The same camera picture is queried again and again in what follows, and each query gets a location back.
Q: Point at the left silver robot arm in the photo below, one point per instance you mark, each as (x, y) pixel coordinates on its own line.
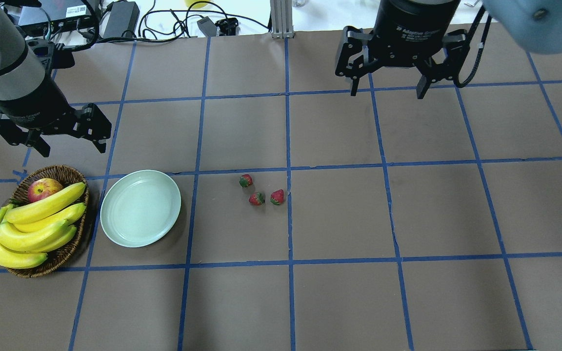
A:
(32, 105)

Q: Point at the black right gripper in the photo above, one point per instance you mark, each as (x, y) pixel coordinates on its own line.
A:
(415, 24)

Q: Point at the yellow banana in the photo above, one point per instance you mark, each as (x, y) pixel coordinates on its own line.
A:
(47, 206)
(15, 240)
(70, 215)
(13, 260)

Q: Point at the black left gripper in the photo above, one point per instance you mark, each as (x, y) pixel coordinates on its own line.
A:
(31, 108)

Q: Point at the red yellow apple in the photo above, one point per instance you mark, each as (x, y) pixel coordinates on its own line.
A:
(43, 188)

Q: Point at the red strawberry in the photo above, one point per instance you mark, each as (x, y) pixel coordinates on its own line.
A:
(277, 197)
(257, 199)
(245, 180)

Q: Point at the bottom yellow banana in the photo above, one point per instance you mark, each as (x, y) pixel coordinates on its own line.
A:
(13, 260)

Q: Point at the brown wicker basket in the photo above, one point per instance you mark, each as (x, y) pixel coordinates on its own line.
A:
(56, 259)

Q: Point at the top yellow banana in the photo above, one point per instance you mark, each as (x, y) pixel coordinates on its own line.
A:
(47, 206)

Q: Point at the aluminium frame post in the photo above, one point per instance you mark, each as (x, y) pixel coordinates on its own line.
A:
(282, 25)

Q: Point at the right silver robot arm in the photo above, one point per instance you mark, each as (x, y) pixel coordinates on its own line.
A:
(535, 25)

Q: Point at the light green plate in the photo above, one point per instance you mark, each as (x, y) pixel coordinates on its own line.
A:
(140, 208)

